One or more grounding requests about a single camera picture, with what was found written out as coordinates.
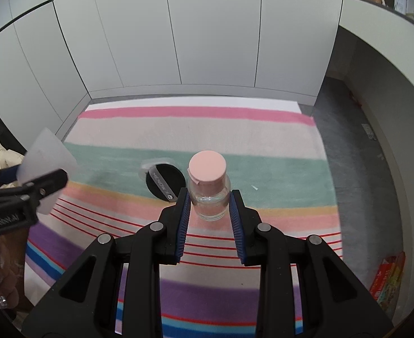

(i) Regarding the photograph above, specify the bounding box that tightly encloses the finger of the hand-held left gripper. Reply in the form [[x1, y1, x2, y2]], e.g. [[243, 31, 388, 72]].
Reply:
[[0, 166, 21, 188], [0, 168, 69, 205]]

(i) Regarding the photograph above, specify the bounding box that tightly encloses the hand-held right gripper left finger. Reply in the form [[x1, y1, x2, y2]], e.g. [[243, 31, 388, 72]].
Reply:
[[22, 187, 192, 338]]

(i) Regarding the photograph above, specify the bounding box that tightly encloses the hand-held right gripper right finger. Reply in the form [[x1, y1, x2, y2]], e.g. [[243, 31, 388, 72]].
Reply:
[[229, 189, 394, 338]]

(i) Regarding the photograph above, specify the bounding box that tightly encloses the translucent white plastic container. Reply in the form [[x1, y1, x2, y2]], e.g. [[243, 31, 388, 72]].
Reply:
[[17, 128, 79, 216]]

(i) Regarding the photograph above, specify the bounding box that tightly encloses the black round compact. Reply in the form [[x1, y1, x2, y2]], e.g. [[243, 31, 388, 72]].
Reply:
[[140, 158, 187, 203]]

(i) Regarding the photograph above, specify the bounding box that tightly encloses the glass bottle with pink cap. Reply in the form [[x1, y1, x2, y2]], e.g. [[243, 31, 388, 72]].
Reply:
[[187, 150, 232, 222]]

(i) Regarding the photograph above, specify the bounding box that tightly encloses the person's left hand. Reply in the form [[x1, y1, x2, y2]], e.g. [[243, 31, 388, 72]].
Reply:
[[0, 234, 26, 312]]

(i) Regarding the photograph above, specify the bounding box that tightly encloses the striped colourful mat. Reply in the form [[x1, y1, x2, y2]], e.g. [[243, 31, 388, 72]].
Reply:
[[25, 104, 345, 338]]

